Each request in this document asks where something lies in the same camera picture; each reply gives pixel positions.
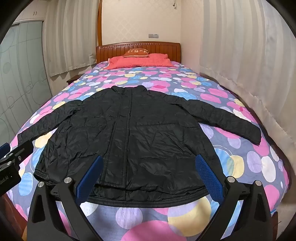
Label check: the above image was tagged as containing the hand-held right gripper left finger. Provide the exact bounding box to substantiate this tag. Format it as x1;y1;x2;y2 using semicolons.
27;155;104;241

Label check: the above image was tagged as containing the orange printed cushion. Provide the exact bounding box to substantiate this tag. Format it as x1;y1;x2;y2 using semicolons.
122;48;149;58

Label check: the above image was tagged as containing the colourful dotted bedspread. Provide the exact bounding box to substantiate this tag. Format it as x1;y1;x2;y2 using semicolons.
10;61;290;241

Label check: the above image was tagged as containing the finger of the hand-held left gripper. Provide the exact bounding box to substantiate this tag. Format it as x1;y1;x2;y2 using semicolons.
6;140;34;165
0;143;11;159

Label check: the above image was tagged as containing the red pillow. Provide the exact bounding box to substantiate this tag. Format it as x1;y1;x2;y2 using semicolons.
107;53;174;70

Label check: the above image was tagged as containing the black puffer jacket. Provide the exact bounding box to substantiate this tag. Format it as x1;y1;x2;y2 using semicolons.
17;85;261;207

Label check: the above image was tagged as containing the wooden bed side rail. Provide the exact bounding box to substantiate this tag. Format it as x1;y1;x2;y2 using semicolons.
6;192;28;234

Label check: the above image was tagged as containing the short cream curtain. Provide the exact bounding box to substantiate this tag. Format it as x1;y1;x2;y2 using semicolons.
43;0;99;77

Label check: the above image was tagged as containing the dark wooden nightstand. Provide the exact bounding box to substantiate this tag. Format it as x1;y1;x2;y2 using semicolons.
67;75;86;84

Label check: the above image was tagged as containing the frosted glass wardrobe door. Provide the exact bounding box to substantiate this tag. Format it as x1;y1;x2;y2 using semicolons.
0;22;53;141

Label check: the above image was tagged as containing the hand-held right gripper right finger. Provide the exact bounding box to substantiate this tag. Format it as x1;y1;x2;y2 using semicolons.
195;154;274;241

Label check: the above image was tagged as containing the white overhead cabinet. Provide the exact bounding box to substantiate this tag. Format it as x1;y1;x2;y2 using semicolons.
11;0;50;25

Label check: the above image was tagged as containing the long cream curtain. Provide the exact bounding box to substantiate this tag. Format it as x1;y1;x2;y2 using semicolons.
200;0;296;145

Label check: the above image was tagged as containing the wooden headboard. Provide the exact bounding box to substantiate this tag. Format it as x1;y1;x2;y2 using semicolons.
96;42;181;64

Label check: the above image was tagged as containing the wooden wall post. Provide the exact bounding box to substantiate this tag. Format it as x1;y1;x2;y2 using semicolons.
97;0;103;47

